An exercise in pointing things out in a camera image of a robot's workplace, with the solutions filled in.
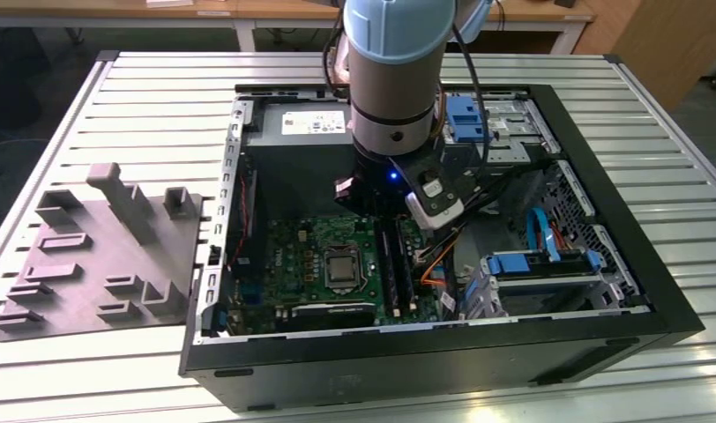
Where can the black open PC case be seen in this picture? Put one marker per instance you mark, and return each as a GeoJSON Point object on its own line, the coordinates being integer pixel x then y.
{"type": "Point", "coordinates": [393, 365]}

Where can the silver drive cage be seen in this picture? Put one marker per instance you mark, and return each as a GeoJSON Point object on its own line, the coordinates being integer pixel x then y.
{"type": "Point", "coordinates": [513, 152]}

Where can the disk drive in blue carrier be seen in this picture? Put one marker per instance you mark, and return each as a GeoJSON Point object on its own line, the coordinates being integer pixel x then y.
{"type": "Point", "coordinates": [510, 264]}

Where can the grey plastic parts rack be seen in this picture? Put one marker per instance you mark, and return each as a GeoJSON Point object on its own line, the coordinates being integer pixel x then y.
{"type": "Point", "coordinates": [99, 264]}

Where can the green motherboard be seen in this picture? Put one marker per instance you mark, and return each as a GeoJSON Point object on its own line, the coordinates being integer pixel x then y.
{"type": "Point", "coordinates": [293, 247]}

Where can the silver CPU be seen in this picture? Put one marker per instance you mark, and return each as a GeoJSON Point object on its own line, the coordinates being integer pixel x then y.
{"type": "Point", "coordinates": [341, 269]}

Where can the silver disk bay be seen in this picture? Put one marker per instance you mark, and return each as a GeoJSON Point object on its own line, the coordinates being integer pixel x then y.
{"type": "Point", "coordinates": [552, 282]}

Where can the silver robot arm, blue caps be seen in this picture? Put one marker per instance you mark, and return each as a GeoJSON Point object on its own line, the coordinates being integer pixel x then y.
{"type": "Point", "coordinates": [393, 101]}

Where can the wooden desk, white legs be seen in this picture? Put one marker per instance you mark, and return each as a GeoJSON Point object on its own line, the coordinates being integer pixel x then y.
{"type": "Point", "coordinates": [534, 15]}

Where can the grey power supply unit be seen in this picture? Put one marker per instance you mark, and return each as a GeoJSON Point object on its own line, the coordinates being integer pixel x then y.
{"type": "Point", "coordinates": [293, 176]}

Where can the black CPU socket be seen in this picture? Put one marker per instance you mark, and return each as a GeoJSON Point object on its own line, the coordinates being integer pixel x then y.
{"type": "Point", "coordinates": [344, 250]}

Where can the wooden cabinet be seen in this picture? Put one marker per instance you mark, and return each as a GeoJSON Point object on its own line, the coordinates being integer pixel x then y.
{"type": "Point", "coordinates": [659, 44]}

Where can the black graphics card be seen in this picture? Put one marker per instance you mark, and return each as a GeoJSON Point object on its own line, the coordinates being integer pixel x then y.
{"type": "Point", "coordinates": [334, 310]}

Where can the blue plastic drive carrier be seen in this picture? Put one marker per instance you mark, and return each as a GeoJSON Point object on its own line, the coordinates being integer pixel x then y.
{"type": "Point", "coordinates": [461, 130]}

